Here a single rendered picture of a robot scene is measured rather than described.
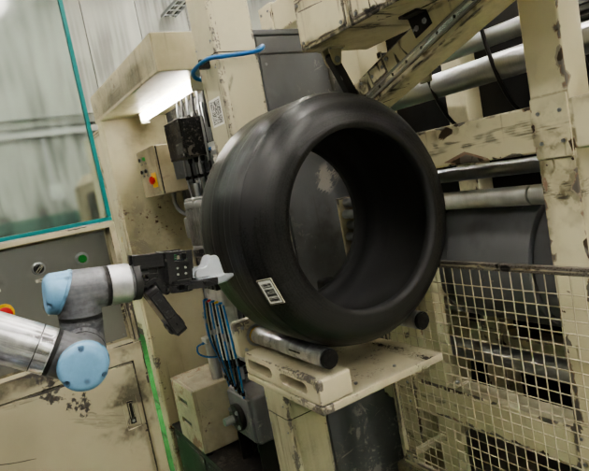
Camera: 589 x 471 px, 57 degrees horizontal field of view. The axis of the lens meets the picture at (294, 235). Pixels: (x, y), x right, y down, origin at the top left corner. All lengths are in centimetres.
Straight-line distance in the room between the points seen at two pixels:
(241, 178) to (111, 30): 1012
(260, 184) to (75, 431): 99
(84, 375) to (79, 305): 17
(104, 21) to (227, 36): 966
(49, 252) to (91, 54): 934
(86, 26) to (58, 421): 974
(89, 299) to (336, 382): 54
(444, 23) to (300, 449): 120
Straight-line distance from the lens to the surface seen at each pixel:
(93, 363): 90
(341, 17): 148
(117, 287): 104
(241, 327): 146
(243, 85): 153
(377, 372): 135
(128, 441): 181
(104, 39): 1106
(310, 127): 113
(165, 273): 108
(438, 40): 143
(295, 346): 127
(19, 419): 173
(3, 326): 92
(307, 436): 168
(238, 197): 109
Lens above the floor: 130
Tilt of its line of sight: 6 degrees down
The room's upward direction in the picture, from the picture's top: 11 degrees counter-clockwise
